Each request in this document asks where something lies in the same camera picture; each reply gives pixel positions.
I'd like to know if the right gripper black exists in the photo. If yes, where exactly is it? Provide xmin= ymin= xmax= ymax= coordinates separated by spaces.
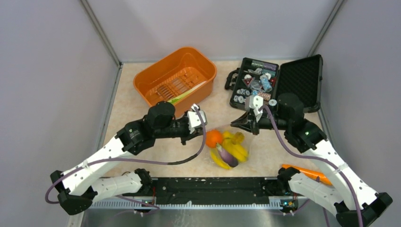
xmin=231 ymin=109 xmax=290 ymax=135

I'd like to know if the green leafy vegetable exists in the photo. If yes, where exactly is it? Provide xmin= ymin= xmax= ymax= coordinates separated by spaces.
xmin=168 ymin=81 xmax=206 ymax=104

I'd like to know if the yellow banana bunch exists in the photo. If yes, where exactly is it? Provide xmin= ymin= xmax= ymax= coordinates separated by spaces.
xmin=209 ymin=148 xmax=232 ymax=170
xmin=222 ymin=131 xmax=249 ymax=162

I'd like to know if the clear zip top bag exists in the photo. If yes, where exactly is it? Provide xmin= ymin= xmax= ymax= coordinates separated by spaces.
xmin=205 ymin=125 xmax=255 ymax=170

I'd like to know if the orange fruit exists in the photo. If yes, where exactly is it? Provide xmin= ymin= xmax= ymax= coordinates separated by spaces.
xmin=205 ymin=130 xmax=224 ymax=148

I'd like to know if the purple eggplant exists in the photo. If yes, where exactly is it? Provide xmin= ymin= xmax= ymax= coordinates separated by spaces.
xmin=216 ymin=144 xmax=239 ymax=168

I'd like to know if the orange plastic basket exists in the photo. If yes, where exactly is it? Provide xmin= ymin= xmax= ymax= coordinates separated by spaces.
xmin=133 ymin=46 xmax=217 ymax=117

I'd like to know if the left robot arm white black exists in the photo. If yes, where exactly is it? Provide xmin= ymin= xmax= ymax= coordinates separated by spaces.
xmin=50 ymin=101 xmax=207 ymax=215

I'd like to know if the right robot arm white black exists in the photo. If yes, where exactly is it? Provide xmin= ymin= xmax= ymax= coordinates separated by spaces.
xmin=231 ymin=93 xmax=393 ymax=227

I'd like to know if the black poker chip case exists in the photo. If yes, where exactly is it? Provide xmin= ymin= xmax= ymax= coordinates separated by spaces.
xmin=224 ymin=54 xmax=323 ymax=113

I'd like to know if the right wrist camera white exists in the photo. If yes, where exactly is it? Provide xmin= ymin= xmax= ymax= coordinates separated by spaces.
xmin=244 ymin=95 xmax=264 ymax=122

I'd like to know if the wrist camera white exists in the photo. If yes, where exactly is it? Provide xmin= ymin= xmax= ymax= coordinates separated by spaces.
xmin=244 ymin=95 xmax=264 ymax=122
xmin=186 ymin=104 xmax=207 ymax=134

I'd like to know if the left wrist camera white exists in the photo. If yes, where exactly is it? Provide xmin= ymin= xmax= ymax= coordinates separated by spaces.
xmin=186 ymin=104 xmax=207 ymax=134

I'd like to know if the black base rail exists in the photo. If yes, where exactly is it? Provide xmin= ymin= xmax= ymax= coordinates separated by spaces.
xmin=125 ymin=177 xmax=285 ymax=205

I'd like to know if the orange handled tool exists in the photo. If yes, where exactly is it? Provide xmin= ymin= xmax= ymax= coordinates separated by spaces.
xmin=281 ymin=164 xmax=332 ymax=186

